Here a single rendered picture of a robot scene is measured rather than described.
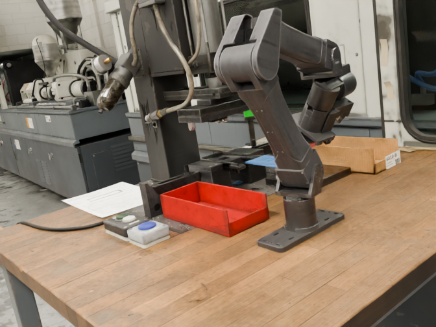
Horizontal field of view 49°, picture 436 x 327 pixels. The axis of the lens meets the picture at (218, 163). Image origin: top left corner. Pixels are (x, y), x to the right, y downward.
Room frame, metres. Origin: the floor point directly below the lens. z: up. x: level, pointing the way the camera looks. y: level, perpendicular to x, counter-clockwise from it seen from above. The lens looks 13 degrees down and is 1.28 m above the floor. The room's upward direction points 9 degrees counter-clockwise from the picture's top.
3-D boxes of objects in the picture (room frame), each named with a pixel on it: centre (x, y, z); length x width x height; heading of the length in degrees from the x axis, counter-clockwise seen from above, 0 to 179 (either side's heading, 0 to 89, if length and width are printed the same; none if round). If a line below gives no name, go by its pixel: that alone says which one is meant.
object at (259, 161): (1.14, -0.14, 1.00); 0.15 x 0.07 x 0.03; 38
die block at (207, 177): (1.31, -0.03, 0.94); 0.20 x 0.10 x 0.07; 128
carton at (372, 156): (1.33, -0.38, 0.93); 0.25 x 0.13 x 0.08; 38
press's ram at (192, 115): (1.36, 0.03, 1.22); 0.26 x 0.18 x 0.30; 38
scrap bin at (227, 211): (1.06, 0.03, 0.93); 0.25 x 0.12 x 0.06; 38
